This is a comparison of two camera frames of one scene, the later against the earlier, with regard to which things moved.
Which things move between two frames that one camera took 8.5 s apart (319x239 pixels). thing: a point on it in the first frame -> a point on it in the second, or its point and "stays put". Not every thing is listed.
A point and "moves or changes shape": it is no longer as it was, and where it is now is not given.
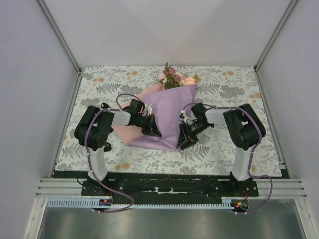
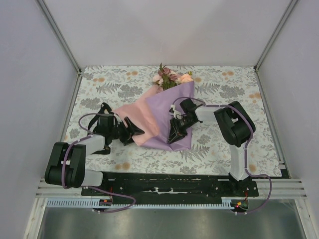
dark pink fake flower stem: x=172 y=79 moves or changes shape
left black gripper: x=151 y=129 -> x=131 y=130
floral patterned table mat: x=219 y=87 stays put
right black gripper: x=185 y=139 -> x=176 y=132
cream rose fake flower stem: x=190 y=80 -> x=187 y=77
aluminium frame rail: x=59 y=188 stays put
